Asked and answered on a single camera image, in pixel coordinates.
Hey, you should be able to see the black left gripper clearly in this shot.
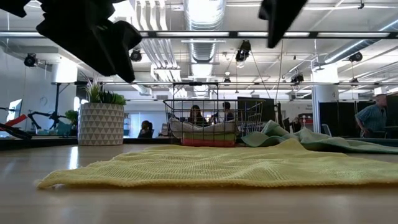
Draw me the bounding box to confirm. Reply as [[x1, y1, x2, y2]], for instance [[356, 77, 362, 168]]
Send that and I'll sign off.
[[36, 0, 143, 84]]

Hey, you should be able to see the grey waffle microfiber towel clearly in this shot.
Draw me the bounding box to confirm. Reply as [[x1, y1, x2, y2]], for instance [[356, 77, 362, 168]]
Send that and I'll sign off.
[[169, 120, 239, 138]]

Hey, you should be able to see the sage green microfiber towel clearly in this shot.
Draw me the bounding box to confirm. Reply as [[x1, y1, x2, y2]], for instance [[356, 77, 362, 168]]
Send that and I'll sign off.
[[241, 119, 398, 155]]

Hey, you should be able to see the pink microfiber towel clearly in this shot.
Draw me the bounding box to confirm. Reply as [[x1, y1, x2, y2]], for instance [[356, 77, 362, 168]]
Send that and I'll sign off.
[[181, 138, 236, 147]]

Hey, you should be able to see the yellow microfiber towel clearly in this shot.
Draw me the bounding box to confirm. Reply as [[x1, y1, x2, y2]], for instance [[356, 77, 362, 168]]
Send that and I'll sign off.
[[36, 138, 398, 190]]

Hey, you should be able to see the long black horizontal bar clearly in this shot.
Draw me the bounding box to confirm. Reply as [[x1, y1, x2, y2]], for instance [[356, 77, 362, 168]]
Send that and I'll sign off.
[[51, 81, 398, 86]]

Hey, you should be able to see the small green plant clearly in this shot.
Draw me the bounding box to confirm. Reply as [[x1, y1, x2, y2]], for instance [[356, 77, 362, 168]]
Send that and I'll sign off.
[[64, 110, 80, 128]]

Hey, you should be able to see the potted succulent patterned pot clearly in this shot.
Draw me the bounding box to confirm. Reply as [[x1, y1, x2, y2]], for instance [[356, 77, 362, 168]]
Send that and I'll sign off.
[[77, 73, 127, 146]]

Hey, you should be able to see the person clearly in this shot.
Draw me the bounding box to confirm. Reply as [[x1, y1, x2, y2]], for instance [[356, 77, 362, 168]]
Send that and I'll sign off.
[[137, 120, 155, 139], [290, 116, 302, 133], [187, 105, 210, 127], [355, 93, 389, 139], [211, 101, 235, 124]]

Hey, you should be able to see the black screen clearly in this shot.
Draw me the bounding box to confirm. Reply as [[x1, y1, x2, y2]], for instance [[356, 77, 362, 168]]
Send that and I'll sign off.
[[238, 96, 276, 124]]

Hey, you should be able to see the white column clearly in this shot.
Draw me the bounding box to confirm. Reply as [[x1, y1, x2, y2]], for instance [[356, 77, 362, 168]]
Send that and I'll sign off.
[[312, 67, 340, 134]]

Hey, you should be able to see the computer monitor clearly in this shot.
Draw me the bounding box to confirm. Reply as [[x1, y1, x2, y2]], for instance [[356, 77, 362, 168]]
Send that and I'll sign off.
[[6, 98, 24, 123]]

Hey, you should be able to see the red bar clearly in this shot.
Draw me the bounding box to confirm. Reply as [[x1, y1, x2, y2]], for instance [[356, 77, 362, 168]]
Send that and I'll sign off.
[[5, 114, 29, 127]]

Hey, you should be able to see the black partition panel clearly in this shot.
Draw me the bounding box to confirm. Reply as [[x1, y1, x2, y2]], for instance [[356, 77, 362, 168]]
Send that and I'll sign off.
[[319, 101, 386, 138]]

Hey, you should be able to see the silver ventilation duct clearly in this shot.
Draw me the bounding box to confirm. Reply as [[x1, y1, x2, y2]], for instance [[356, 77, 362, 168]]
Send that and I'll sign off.
[[183, 0, 227, 63], [313, 18, 398, 68]]

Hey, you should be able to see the black wire basket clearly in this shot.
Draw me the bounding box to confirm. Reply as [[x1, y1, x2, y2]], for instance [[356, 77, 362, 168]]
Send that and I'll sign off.
[[163, 82, 265, 147]]

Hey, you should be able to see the black aluminium table frame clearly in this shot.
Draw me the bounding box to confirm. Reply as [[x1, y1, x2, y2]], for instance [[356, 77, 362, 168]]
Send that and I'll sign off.
[[0, 136, 181, 152]]

